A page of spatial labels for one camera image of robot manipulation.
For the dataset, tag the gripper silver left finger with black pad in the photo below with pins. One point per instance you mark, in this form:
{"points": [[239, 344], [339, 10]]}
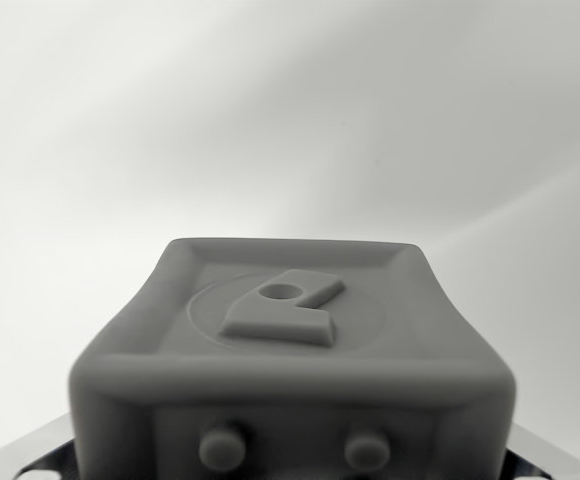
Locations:
{"points": [[25, 452]]}

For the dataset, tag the grey studded cube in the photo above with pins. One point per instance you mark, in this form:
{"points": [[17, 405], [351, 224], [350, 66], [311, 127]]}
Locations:
{"points": [[290, 360]]}

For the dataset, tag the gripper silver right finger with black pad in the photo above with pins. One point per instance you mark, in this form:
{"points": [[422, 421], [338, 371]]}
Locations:
{"points": [[560, 457]]}

